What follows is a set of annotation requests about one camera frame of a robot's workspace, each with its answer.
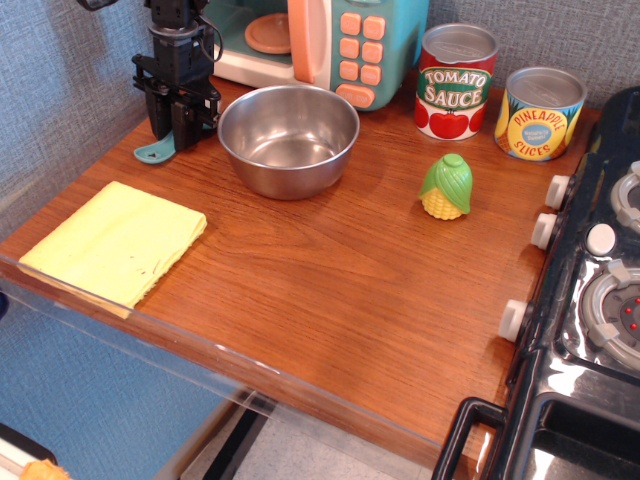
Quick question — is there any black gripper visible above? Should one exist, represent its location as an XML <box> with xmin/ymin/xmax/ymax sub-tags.
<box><xmin>132</xmin><ymin>24</ymin><xmax>221</xmax><ymax>151</ymax></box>

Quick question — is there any teal dish brush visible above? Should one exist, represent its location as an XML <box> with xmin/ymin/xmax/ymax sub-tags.
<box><xmin>133</xmin><ymin>132</ymin><xmax>199</xmax><ymax>165</ymax></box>

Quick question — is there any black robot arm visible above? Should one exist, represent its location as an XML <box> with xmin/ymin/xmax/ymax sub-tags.
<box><xmin>132</xmin><ymin>0</ymin><xmax>223</xmax><ymax>151</ymax></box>

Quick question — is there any white stove knob bottom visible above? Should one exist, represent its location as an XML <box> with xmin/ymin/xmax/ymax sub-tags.
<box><xmin>498</xmin><ymin>299</ymin><xmax>528</xmax><ymax>342</ymax></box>

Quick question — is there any white stove knob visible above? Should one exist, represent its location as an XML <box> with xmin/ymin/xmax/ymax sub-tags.
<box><xmin>498</xmin><ymin>299</ymin><xmax>528</xmax><ymax>342</ymax></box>
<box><xmin>545</xmin><ymin>175</ymin><xmax>571</xmax><ymax>210</ymax></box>
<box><xmin>530</xmin><ymin>213</ymin><xmax>557</xmax><ymax>250</ymax></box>

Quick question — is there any stainless steel bowl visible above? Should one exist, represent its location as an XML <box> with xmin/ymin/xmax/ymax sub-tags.
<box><xmin>217</xmin><ymin>85</ymin><xmax>360</xmax><ymax>201</ymax></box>

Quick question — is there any orange microwave plate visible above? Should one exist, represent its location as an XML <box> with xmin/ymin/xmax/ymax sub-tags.
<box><xmin>244</xmin><ymin>13</ymin><xmax>291</xmax><ymax>55</ymax></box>

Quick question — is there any yellow folded cloth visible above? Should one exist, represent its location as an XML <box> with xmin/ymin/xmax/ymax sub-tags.
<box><xmin>20</xmin><ymin>181</ymin><xmax>207</xmax><ymax>319</ymax></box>

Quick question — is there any toy microwave oven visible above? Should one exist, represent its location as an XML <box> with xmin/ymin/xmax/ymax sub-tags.
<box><xmin>205</xmin><ymin>1</ymin><xmax>429</xmax><ymax>111</ymax></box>

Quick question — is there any toy corn cob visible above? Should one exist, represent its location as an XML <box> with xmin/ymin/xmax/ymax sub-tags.
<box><xmin>418</xmin><ymin>153</ymin><xmax>473</xmax><ymax>220</ymax></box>

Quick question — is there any tomato sauce can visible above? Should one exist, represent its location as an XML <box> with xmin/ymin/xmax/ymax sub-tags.
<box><xmin>414</xmin><ymin>23</ymin><xmax>498</xmax><ymax>141</ymax></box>

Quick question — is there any clear acrylic table guard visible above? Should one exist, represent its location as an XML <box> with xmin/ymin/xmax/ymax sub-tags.
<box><xmin>1</xmin><ymin>255</ymin><xmax>496</xmax><ymax>465</ymax></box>

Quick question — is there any pineapple slices can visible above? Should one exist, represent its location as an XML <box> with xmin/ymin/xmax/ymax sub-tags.
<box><xmin>494</xmin><ymin>66</ymin><xmax>587</xmax><ymax>162</ymax></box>

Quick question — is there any white stove knob middle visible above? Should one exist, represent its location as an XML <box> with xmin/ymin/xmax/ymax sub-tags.
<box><xmin>530</xmin><ymin>213</ymin><xmax>557</xmax><ymax>250</ymax></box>

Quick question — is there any white stove knob top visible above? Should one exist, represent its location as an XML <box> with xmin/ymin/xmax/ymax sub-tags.
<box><xmin>545</xmin><ymin>175</ymin><xmax>571</xmax><ymax>210</ymax></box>

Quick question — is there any white round stove button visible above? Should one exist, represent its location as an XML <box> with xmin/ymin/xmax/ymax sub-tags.
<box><xmin>586</xmin><ymin>223</ymin><xmax>616</xmax><ymax>256</ymax></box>

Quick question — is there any grey stove burner back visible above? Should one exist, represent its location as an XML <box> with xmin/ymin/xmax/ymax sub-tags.
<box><xmin>610</xmin><ymin>161</ymin><xmax>639</xmax><ymax>234</ymax></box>

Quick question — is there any grey stove burner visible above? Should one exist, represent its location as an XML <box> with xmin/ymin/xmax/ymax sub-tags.
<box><xmin>581</xmin><ymin>259</ymin><xmax>639</xmax><ymax>371</ymax></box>
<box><xmin>610</xmin><ymin>161</ymin><xmax>639</xmax><ymax>234</ymax></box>

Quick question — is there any grey stove burner front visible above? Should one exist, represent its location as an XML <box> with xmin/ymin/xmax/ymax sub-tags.
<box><xmin>581</xmin><ymin>259</ymin><xmax>639</xmax><ymax>371</ymax></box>

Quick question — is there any black toy stove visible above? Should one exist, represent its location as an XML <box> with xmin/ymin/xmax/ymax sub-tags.
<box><xmin>433</xmin><ymin>87</ymin><xmax>639</xmax><ymax>479</ymax></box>

